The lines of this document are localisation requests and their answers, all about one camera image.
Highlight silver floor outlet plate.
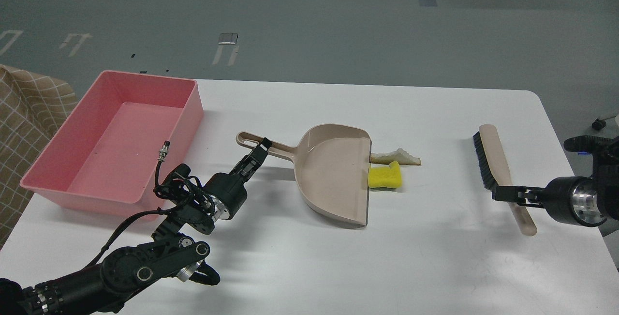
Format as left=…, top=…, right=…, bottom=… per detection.
left=218, top=32, right=239, bottom=45

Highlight beige plastic dustpan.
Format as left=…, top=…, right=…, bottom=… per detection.
left=236, top=123, right=372, bottom=228

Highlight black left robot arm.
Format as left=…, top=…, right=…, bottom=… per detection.
left=1, top=138, right=273, bottom=315

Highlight brown checkered cloth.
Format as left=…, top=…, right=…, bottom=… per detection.
left=0, top=64, right=78, bottom=244

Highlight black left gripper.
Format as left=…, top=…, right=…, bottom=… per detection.
left=203, top=138, right=272, bottom=220

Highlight pink plastic bin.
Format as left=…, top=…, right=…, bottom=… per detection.
left=20, top=71, right=204, bottom=217

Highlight beige hand brush black bristles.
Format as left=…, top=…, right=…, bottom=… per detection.
left=472, top=124, right=538, bottom=237

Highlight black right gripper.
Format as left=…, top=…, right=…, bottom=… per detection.
left=492, top=177, right=607, bottom=227

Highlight yellow sponge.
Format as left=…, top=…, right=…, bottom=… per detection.
left=368, top=161, right=403, bottom=189

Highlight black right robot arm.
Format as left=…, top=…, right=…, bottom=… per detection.
left=472, top=124, right=619, bottom=236

